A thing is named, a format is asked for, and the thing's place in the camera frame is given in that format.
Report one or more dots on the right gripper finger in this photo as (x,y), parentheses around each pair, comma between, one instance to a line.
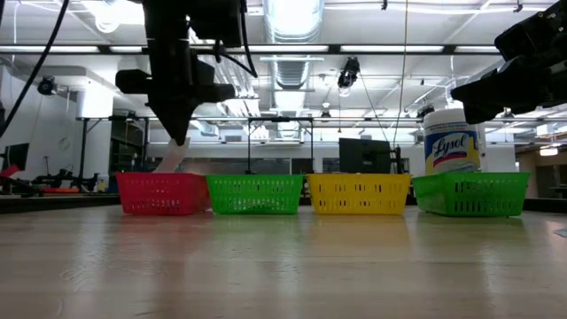
(483,91)
(480,113)

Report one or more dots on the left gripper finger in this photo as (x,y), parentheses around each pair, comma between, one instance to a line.
(186,115)
(166,115)

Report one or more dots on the blue striped bandage wrapper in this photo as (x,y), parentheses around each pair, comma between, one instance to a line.
(173,159)

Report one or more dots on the black background robot arm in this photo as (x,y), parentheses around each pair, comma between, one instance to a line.
(57,179)

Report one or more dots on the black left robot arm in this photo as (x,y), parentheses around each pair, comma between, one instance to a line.
(168,22)

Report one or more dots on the yellow disinfecting wipes canister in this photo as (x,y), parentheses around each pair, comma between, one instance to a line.
(452,142)

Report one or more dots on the red plastic basket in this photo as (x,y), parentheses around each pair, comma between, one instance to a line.
(164,195)

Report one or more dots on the green plastic basket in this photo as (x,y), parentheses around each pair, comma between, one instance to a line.
(254,195)
(471,195)

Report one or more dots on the black monitor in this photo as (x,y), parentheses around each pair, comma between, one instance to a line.
(365,155)
(15,157)

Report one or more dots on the black ceiling spotlight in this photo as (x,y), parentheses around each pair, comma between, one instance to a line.
(349,73)
(46,85)

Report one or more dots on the small white printed packet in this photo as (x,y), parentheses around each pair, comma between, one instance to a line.
(561,231)

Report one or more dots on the yellow plastic basket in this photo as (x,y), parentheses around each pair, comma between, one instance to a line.
(359,193)

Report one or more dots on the red angled bar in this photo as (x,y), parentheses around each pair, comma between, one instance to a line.
(9,170)

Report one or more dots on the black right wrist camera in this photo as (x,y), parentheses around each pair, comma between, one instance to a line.
(531,31)

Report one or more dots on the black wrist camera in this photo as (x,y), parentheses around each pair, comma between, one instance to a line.
(217,22)
(531,31)

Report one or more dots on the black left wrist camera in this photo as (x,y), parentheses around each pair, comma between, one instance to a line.
(217,22)

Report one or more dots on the black metal rack frame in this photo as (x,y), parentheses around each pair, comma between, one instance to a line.
(249,146)

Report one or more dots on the black overhead frame beam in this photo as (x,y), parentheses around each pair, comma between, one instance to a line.
(288,49)

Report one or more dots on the black aluminium table frame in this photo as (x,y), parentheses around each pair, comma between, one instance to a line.
(57,204)

